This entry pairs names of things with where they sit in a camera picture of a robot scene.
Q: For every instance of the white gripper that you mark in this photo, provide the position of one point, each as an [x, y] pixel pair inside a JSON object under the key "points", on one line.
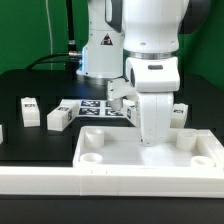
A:
{"points": [[151, 84]]}

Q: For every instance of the white desk tabletop tray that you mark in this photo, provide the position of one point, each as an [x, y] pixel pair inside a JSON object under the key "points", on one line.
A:
{"points": [[121, 147]]}

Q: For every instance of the fiducial marker sheet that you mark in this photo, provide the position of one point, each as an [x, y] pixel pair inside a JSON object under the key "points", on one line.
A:
{"points": [[97, 108]]}

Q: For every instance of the black vertical pole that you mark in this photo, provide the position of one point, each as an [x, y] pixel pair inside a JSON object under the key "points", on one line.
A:
{"points": [[71, 38]]}

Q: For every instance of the white block left edge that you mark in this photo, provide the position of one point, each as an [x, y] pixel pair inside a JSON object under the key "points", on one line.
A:
{"points": [[1, 134]]}

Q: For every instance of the white fixture wall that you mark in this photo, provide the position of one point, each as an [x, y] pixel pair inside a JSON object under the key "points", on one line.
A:
{"points": [[115, 182]]}

